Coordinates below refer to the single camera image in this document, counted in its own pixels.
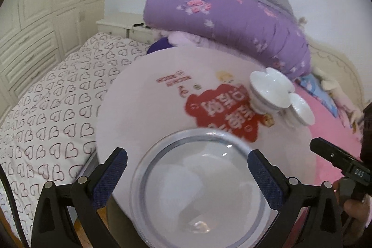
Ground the grey rimmed white plate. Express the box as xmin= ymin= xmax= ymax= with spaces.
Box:
xmin=130 ymin=128 xmax=270 ymax=247

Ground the large white bowl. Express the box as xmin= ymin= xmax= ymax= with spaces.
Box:
xmin=249 ymin=67 xmax=294 ymax=115

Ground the person's right hand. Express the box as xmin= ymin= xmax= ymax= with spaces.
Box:
xmin=343 ymin=195 xmax=371 ymax=247

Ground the heart pattern bed sheet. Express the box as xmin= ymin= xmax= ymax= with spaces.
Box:
xmin=1 ymin=33 xmax=148 ymax=238

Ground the cream headboard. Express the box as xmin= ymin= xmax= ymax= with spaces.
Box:
xmin=306 ymin=35 xmax=366 ymax=109

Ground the round white printed table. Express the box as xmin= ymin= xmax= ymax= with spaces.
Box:
xmin=96 ymin=47 xmax=316 ymax=213

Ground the dark purple cushion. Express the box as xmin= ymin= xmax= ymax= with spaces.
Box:
xmin=146 ymin=37 xmax=173 ymax=55

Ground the cream nightstand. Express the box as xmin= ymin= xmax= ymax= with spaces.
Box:
xmin=96 ymin=13 xmax=157 ymax=45

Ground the light pink folded blanket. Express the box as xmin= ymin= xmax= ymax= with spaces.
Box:
xmin=167 ymin=31 xmax=260 ymax=65

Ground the cream wardrobe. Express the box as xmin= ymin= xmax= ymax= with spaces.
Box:
xmin=1 ymin=0 xmax=104 ymax=115

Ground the purple floral quilt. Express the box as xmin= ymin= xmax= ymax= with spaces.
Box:
xmin=143 ymin=0 xmax=311 ymax=79

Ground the black cable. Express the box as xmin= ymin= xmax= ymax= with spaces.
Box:
xmin=0 ymin=162 xmax=25 ymax=248

